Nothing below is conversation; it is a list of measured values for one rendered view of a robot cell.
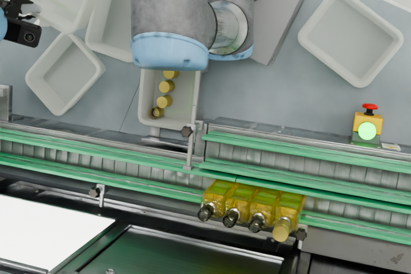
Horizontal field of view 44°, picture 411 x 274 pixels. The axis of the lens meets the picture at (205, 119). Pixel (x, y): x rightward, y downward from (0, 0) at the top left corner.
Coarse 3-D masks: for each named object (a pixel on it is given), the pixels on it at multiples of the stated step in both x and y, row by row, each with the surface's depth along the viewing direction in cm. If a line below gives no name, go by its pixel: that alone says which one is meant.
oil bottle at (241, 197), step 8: (240, 184) 129; (232, 192) 122; (240, 192) 123; (248, 192) 124; (256, 192) 126; (232, 200) 117; (240, 200) 117; (248, 200) 118; (224, 208) 117; (232, 208) 116; (240, 208) 116; (248, 208) 117; (240, 216) 116
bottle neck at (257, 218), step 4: (256, 216) 112; (260, 216) 113; (252, 220) 110; (256, 220) 110; (260, 220) 111; (264, 220) 114; (248, 224) 110; (252, 224) 112; (256, 224) 114; (260, 224) 109; (248, 228) 110; (252, 228) 111; (256, 228) 111; (260, 228) 109; (256, 232) 110
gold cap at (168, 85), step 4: (168, 80) 148; (160, 84) 146; (164, 84) 145; (168, 84) 145; (172, 84) 148; (160, 88) 146; (164, 88) 146; (168, 88) 145; (172, 88) 148; (164, 92) 146
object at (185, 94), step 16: (144, 80) 145; (160, 80) 150; (176, 80) 149; (192, 80) 148; (144, 96) 146; (160, 96) 151; (176, 96) 150; (192, 96) 148; (144, 112) 148; (176, 112) 150; (176, 128) 144
